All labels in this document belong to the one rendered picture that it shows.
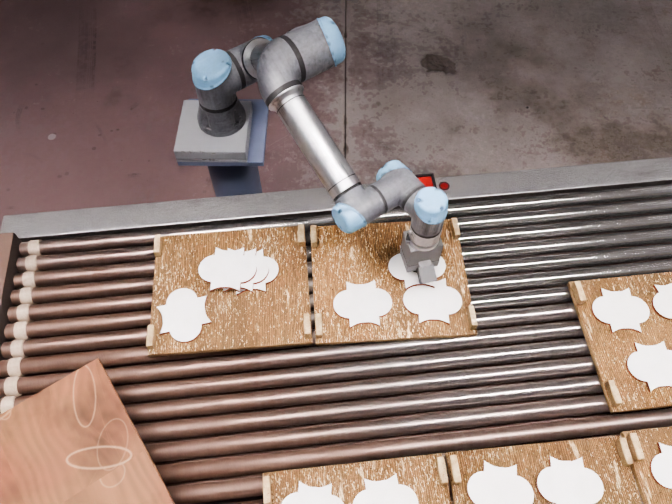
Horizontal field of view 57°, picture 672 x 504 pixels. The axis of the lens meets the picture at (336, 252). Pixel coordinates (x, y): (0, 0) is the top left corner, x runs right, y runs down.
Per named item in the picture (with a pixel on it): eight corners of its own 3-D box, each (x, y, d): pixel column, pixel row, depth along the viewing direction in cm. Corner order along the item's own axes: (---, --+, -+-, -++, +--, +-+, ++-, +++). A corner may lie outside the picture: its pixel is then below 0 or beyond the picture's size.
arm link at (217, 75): (190, 92, 186) (180, 57, 175) (228, 74, 191) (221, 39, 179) (209, 116, 181) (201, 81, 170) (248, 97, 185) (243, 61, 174)
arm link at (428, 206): (432, 176, 139) (457, 201, 136) (426, 204, 149) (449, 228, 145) (405, 193, 137) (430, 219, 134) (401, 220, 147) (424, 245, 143)
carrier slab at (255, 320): (158, 238, 171) (156, 235, 170) (304, 228, 173) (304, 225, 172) (149, 357, 154) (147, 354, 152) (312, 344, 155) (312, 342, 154)
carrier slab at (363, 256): (310, 229, 173) (310, 226, 171) (454, 221, 174) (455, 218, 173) (316, 345, 155) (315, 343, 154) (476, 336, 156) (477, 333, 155)
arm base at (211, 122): (196, 105, 197) (190, 81, 189) (243, 99, 199) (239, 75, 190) (199, 140, 189) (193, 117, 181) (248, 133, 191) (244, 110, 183)
